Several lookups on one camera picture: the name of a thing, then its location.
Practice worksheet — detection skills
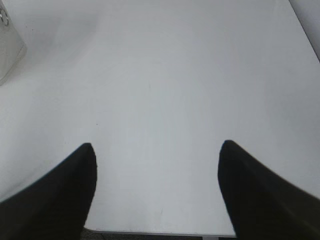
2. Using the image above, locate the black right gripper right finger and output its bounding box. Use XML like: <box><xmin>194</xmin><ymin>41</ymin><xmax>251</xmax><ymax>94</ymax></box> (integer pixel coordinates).
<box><xmin>217</xmin><ymin>140</ymin><xmax>320</xmax><ymax>240</ymax></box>

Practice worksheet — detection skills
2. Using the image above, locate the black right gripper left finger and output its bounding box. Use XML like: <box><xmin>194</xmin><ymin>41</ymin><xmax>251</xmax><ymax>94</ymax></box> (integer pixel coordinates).
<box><xmin>0</xmin><ymin>143</ymin><xmax>97</xmax><ymax>240</ymax></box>

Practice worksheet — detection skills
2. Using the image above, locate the cream white zipper bag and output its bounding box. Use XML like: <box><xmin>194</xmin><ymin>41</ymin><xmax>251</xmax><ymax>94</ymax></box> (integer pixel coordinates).
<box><xmin>0</xmin><ymin>0</ymin><xmax>27</xmax><ymax>85</ymax></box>

